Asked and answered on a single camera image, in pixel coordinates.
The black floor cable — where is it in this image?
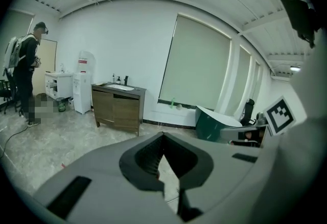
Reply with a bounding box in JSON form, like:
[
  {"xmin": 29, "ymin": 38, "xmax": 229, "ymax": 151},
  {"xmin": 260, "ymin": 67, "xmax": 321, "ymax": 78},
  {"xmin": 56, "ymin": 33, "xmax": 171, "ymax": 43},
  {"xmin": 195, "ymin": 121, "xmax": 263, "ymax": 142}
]
[{"xmin": 0, "ymin": 124, "xmax": 29, "ymax": 161}]

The wooden vanity cabinet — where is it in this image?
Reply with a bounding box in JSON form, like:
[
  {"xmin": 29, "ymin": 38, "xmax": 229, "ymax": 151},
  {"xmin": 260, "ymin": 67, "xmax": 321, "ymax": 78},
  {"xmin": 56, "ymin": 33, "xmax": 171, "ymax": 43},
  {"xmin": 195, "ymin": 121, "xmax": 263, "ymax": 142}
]
[{"xmin": 91, "ymin": 81, "xmax": 147, "ymax": 137}]

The white water dispenser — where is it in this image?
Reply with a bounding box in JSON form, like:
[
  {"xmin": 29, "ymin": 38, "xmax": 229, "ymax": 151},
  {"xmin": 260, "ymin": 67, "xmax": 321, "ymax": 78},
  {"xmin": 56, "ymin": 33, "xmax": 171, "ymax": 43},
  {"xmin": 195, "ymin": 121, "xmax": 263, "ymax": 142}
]
[{"xmin": 72, "ymin": 72, "xmax": 92, "ymax": 115}]

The narrow beige roller blind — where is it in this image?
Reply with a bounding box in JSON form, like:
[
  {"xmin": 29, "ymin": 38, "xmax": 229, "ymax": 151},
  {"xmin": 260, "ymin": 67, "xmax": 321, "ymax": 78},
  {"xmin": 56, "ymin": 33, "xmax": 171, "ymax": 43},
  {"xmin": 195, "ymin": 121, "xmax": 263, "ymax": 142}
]
[{"xmin": 231, "ymin": 46, "xmax": 253, "ymax": 117}]

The black flat device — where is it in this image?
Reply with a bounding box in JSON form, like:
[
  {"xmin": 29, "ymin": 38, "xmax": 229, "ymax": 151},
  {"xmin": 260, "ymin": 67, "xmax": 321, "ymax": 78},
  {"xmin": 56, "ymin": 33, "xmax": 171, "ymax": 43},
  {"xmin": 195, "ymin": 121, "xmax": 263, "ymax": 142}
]
[{"xmin": 279, "ymin": 0, "xmax": 323, "ymax": 49}]

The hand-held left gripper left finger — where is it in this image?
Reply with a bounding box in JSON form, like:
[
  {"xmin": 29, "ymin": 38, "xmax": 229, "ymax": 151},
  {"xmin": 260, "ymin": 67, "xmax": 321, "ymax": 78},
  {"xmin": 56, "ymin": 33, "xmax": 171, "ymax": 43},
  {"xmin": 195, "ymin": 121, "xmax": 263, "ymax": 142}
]
[{"xmin": 119, "ymin": 131, "xmax": 165, "ymax": 191}]

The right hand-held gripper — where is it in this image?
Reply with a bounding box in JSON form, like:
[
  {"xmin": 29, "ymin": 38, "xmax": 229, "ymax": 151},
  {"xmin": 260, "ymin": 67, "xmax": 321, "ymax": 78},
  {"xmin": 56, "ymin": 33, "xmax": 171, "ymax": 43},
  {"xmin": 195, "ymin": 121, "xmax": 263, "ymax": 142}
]
[{"xmin": 219, "ymin": 95, "xmax": 297, "ymax": 147}]

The dark green bathtub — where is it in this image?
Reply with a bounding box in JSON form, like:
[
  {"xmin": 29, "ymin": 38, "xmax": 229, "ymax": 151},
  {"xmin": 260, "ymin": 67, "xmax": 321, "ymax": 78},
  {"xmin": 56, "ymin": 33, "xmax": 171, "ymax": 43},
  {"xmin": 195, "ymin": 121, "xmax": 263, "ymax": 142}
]
[{"xmin": 195, "ymin": 105, "xmax": 243, "ymax": 143}]

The white vanity cabinet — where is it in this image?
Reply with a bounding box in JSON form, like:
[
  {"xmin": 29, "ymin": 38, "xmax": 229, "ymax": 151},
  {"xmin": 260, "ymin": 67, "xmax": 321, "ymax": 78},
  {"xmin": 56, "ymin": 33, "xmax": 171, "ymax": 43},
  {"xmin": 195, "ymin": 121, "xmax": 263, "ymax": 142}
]
[{"xmin": 44, "ymin": 71, "xmax": 75, "ymax": 100}]

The clear water dispenser bottle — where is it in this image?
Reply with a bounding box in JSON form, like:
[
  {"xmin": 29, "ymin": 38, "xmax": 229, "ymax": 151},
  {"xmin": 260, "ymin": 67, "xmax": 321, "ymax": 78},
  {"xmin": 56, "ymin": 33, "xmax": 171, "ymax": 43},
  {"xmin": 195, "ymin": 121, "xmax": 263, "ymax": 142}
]
[{"xmin": 77, "ymin": 50, "xmax": 97, "ymax": 74}]

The white sink basin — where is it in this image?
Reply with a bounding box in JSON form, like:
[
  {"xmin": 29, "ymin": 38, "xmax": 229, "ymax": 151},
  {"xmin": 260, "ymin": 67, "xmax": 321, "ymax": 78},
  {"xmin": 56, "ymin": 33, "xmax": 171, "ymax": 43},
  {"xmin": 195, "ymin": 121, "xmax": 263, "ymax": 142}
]
[{"xmin": 105, "ymin": 84, "xmax": 135, "ymax": 91}]

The large beige roller blind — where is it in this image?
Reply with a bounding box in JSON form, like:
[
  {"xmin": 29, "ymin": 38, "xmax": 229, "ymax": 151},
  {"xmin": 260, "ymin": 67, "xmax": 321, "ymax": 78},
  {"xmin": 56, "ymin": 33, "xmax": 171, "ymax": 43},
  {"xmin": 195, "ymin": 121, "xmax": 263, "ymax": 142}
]
[{"xmin": 158, "ymin": 14, "xmax": 232, "ymax": 111}]

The black office chair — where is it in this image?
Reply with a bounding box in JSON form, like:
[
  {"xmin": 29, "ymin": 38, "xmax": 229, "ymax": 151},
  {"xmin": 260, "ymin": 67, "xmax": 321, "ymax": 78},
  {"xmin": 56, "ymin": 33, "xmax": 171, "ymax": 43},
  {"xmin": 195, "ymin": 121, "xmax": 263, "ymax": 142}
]
[
  {"xmin": 240, "ymin": 98, "xmax": 256, "ymax": 127},
  {"xmin": 0, "ymin": 69, "xmax": 20, "ymax": 115}
]

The green wire basket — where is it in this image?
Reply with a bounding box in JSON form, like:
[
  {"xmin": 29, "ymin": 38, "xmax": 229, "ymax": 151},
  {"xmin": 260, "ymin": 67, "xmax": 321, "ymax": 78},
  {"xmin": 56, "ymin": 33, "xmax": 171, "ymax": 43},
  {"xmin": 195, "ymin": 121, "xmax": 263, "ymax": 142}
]
[{"xmin": 56, "ymin": 97, "xmax": 67, "ymax": 113}]

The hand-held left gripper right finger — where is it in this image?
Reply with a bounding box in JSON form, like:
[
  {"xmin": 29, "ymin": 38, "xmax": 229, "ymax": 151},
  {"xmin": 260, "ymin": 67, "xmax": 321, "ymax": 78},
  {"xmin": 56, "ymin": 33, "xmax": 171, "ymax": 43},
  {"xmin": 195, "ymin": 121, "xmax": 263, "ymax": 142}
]
[{"xmin": 162, "ymin": 131, "xmax": 214, "ymax": 190}]

